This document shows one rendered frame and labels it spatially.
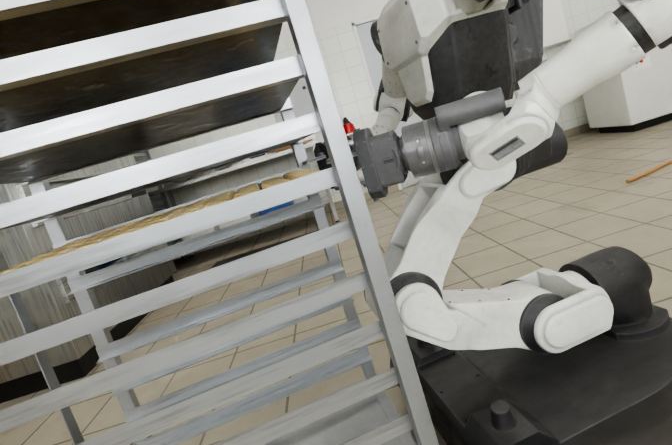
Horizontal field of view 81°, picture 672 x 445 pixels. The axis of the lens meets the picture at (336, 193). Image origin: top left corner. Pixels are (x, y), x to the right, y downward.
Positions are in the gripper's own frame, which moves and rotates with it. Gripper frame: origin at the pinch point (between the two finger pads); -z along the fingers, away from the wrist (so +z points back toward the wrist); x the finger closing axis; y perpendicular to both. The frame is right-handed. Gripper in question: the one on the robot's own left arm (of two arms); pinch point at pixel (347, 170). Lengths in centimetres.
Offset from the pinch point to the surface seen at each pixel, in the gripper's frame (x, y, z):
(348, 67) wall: 81, -409, -83
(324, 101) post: 11.5, 7.9, 2.1
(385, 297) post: -20.6, 7.9, 2.2
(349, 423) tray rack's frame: -63, -15, -24
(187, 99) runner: 17.6, 14.7, -15.7
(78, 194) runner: 9.0, 23.8, -31.5
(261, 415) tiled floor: -78, -39, -67
